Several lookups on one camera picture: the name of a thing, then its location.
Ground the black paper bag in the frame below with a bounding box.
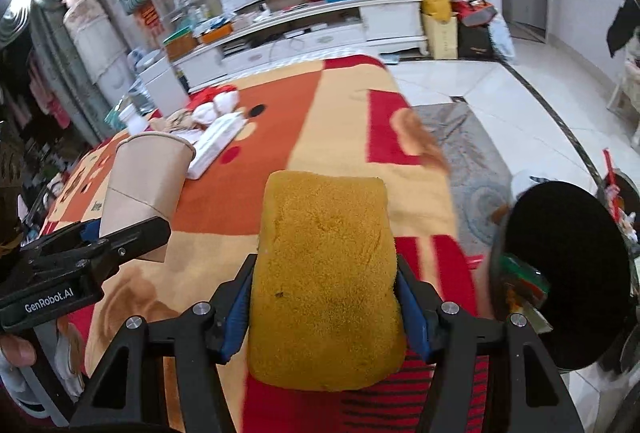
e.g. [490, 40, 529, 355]
[457, 26, 494, 59]

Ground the grey patterned floor rug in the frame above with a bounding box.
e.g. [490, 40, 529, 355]
[410, 100, 517, 259]

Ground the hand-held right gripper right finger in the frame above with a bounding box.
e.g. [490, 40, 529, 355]
[395, 255, 586, 433]

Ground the beige crumpled stocking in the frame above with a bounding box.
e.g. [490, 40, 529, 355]
[150, 110, 202, 135]

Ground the green and brown box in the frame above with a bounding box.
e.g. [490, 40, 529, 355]
[164, 27, 199, 62]

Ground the yellow bag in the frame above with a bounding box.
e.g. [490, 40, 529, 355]
[419, 0, 454, 21]

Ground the red gift bag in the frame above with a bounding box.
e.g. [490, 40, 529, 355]
[452, 0, 499, 27]

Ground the orange tray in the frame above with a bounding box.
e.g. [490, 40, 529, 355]
[200, 20, 234, 45]

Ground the white television cabinet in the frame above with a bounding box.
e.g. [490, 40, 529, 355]
[170, 0, 431, 81]

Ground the white green patterned bag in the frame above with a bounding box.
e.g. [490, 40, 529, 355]
[487, 16, 516, 62]

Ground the green red snack wrapper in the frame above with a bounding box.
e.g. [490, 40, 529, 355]
[501, 253, 552, 310]

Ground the brown paper cup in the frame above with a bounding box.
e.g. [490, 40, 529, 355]
[100, 133, 196, 264]

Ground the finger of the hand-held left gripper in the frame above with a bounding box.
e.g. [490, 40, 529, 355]
[20, 219, 103, 259]
[95, 214, 172, 265]

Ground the grey green curtain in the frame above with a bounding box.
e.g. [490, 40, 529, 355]
[0, 0, 103, 149]

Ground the lace covered floor air conditioner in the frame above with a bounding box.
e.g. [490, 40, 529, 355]
[62, 0, 132, 100]

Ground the person's left hand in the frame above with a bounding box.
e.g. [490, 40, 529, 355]
[0, 333, 37, 369]

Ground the beige paper bag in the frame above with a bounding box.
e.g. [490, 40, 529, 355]
[421, 10, 459, 60]

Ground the red and white crumpled bag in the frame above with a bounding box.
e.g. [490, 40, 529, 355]
[190, 84, 242, 124]

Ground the yellow sponge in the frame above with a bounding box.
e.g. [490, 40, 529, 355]
[247, 170, 407, 391]

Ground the white plastic wrapper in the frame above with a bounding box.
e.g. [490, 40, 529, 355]
[187, 110, 249, 181]

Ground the white box appliance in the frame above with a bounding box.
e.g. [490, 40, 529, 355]
[137, 56, 192, 114]

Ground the white bottle with pink label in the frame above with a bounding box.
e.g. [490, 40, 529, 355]
[117, 106, 152, 135]

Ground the printed orange red blanket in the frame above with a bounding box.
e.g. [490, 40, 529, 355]
[40, 54, 493, 433]

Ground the clear water jug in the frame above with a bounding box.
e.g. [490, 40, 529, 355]
[127, 83, 152, 114]

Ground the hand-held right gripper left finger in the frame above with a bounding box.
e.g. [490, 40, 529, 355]
[70, 254, 259, 433]

